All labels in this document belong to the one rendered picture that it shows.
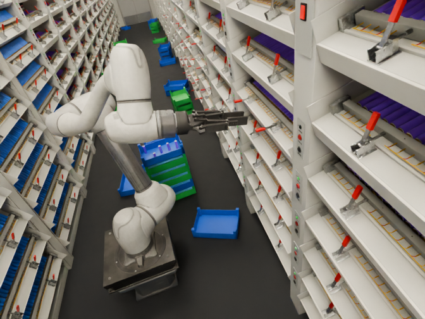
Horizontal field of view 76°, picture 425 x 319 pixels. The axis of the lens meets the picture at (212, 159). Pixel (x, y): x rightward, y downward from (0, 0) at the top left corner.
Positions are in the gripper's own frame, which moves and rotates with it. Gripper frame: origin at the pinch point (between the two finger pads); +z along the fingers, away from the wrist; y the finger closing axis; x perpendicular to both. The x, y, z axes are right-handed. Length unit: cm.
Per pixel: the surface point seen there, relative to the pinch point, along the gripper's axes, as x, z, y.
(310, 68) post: -23.1, 8.7, -22.8
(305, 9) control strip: -34.5, 5.7, -20.5
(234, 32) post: -18, 12, 46
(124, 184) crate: 118, -56, 119
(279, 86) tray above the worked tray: -10.9, 13.3, -1.5
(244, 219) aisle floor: 101, 28, 43
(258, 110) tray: 7.7, 17.2, 20.6
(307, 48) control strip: -27.1, 7.4, -21.5
